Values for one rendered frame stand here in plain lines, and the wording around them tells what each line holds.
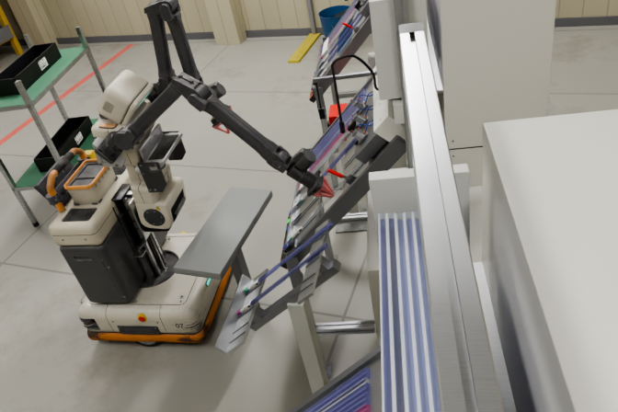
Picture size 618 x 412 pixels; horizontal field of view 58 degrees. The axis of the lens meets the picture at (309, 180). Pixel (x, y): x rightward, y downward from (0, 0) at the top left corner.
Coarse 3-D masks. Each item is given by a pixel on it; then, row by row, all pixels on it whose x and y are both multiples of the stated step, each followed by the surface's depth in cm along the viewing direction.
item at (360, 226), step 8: (344, 104) 310; (336, 112) 304; (328, 120) 310; (344, 144) 315; (344, 160) 322; (352, 208) 342; (360, 208) 356; (344, 224) 346; (352, 224) 345; (360, 224) 344; (336, 232) 342; (344, 232) 342
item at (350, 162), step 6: (372, 84) 248; (366, 90) 251; (372, 90) 243; (348, 138) 239; (354, 144) 227; (348, 150) 230; (354, 150) 224; (348, 156) 227; (354, 156) 220; (348, 162) 223; (354, 162) 216; (348, 168) 219; (360, 168) 207; (348, 174) 216; (354, 174) 210; (348, 186) 209
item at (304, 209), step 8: (320, 168) 251; (320, 176) 246; (304, 192) 254; (320, 192) 235; (304, 200) 247; (312, 200) 238; (320, 200) 231; (296, 208) 251; (304, 208) 242; (312, 208) 233; (296, 216) 246; (304, 216) 236; (296, 224) 240; (312, 224) 222; (304, 232) 225
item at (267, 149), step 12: (192, 96) 200; (216, 96) 207; (204, 108) 202; (216, 108) 204; (228, 108) 207; (228, 120) 205; (240, 120) 206; (240, 132) 207; (252, 132) 207; (252, 144) 208; (264, 144) 207; (276, 144) 211; (264, 156) 209; (276, 156) 208; (288, 156) 212
